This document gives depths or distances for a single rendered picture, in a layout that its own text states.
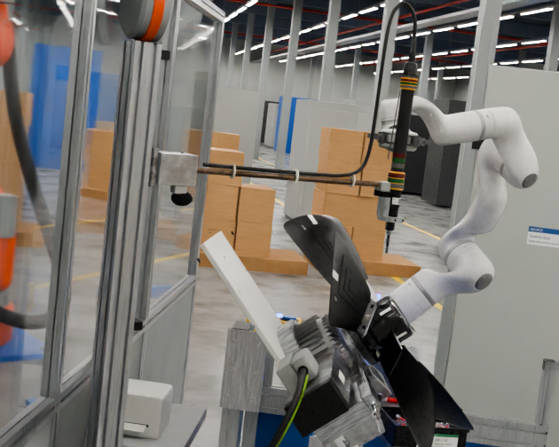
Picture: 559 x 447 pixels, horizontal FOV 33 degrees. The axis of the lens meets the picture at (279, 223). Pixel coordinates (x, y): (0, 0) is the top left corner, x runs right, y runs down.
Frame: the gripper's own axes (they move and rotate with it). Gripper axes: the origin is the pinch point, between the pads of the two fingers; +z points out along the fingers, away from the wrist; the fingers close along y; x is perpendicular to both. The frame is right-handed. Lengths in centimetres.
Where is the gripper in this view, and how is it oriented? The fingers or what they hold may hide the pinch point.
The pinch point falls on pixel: (398, 139)
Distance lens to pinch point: 245.4
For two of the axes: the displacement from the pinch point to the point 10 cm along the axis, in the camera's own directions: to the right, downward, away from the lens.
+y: -9.9, -1.3, 0.8
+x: 1.2, -9.9, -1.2
